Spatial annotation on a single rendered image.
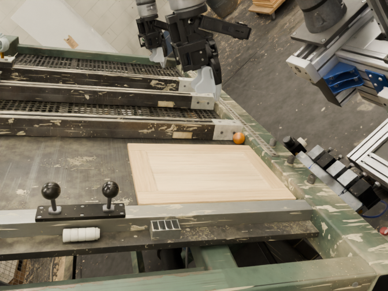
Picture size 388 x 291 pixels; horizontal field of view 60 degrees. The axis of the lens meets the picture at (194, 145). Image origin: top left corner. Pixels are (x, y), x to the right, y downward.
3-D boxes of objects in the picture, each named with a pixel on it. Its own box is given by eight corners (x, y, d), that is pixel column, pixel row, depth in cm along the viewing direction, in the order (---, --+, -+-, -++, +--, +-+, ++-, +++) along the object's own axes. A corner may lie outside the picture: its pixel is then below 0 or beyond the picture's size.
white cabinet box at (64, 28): (159, 94, 507) (41, -18, 407) (132, 122, 513) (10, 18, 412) (152, 84, 560) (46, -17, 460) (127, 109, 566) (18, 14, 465)
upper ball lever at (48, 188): (63, 220, 78) (59, 194, 68) (45, 221, 77) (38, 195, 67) (64, 205, 80) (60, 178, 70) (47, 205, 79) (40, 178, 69)
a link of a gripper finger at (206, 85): (197, 107, 78) (188, 69, 74) (221, 99, 79) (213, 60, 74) (201, 111, 75) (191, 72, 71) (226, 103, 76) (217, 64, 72)
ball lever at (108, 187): (116, 217, 82) (120, 193, 71) (100, 218, 81) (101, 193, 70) (115, 203, 84) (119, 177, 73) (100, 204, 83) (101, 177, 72)
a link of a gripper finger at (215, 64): (209, 81, 76) (201, 44, 72) (217, 79, 77) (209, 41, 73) (216, 87, 72) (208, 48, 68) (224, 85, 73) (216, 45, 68)
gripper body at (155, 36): (141, 49, 137) (133, 18, 131) (159, 43, 140) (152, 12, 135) (149, 51, 131) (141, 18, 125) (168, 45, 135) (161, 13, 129)
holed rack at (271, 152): (279, 156, 123) (279, 155, 123) (271, 156, 122) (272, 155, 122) (180, 58, 265) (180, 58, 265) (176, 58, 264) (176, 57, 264)
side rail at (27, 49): (175, 74, 261) (176, 60, 257) (18, 62, 229) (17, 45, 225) (172, 71, 268) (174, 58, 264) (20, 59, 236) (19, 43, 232)
